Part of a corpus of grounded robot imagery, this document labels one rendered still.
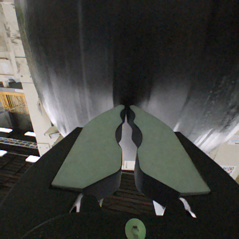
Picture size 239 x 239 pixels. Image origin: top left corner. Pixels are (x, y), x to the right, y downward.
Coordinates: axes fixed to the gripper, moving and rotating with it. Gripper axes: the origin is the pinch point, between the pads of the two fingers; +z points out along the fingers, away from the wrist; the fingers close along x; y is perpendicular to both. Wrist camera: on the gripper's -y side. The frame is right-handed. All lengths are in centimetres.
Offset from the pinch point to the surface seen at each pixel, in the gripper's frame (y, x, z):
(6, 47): 37, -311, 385
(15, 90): 250, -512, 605
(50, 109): 2.4, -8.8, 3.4
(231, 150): 21.3, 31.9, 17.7
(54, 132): 48, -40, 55
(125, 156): 11.1, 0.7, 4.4
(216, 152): 22.5, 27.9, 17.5
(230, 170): 29.0, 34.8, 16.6
